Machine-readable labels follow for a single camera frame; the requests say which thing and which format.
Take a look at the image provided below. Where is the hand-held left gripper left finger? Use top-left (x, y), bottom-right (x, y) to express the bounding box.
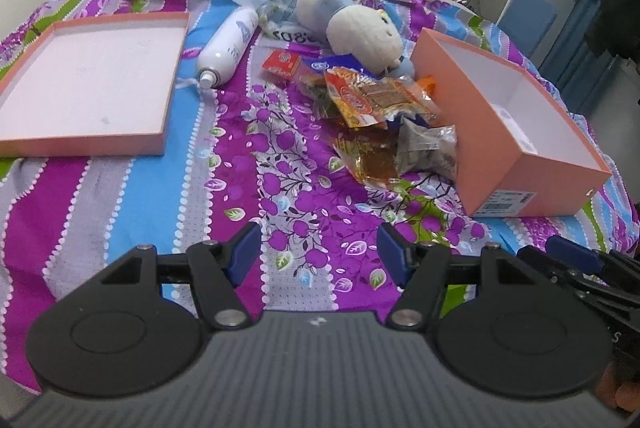
top-left (100, 222), bottom-right (263, 330)

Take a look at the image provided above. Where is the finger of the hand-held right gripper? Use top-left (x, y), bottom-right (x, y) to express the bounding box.
top-left (517, 245), bottom-right (608, 309)
top-left (547, 235), bottom-right (616, 279)

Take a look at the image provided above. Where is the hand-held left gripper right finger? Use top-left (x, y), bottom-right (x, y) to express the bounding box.
top-left (377, 222), bottom-right (541, 330)

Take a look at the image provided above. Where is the clear brown snack packet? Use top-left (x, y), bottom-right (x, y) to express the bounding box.
top-left (332, 130), bottom-right (416, 183)

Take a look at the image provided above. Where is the grey-green snack packet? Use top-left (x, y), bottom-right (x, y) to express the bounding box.
top-left (397, 118), bottom-right (458, 181)

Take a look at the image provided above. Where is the pink cardboard box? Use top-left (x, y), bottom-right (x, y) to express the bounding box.
top-left (410, 27), bottom-right (613, 219)

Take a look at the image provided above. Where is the orange snack packet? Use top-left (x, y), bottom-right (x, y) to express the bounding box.
top-left (324, 67), bottom-right (441, 130)

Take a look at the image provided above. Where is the blue snack packet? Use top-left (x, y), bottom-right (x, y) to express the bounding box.
top-left (302, 53), bottom-right (371, 74)

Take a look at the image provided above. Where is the purple floral bedspread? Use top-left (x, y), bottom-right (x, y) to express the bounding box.
top-left (0, 0), bottom-right (640, 394)

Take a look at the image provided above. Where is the red snack packet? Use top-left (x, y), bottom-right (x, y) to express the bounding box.
top-left (262, 49), bottom-right (301, 79)

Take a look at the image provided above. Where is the blue curtain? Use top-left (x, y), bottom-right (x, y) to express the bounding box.
top-left (537, 0), bottom-right (621, 119)

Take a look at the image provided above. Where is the white spray bottle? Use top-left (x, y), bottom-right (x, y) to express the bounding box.
top-left (196, 6), bottom-right (260, 90)

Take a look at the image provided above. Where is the grey and blue plush toy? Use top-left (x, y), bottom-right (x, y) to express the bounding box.
top-left (297, 0), bottom-right (416, 81)

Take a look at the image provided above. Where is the pink box lid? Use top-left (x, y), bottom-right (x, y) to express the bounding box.
top-left (0, 12), bottom-right (191, 157)

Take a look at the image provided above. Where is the dark hanging clothing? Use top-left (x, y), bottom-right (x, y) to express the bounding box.
top-left (585, 0), bottom-right (640, 59)

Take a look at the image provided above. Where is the blue chair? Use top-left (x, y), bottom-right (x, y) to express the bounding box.
top-left (497, 0), bottom-right (558, 59)

